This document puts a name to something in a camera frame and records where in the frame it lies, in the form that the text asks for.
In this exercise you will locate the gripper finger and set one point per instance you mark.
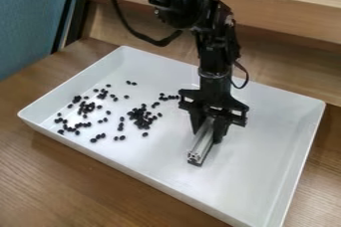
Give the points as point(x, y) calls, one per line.
point(197, 121)
point(221, 130)

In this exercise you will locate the pile of black bits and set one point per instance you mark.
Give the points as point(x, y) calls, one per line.
point(111, 113)

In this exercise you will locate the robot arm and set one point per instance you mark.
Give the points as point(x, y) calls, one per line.
point(186, 2)

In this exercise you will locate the silver metal bar tool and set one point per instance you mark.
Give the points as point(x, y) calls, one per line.
point(204, 144)

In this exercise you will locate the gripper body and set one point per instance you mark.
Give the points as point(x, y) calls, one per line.
point(214, 95)

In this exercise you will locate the white tray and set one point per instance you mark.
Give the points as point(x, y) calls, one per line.
point(186, 144)

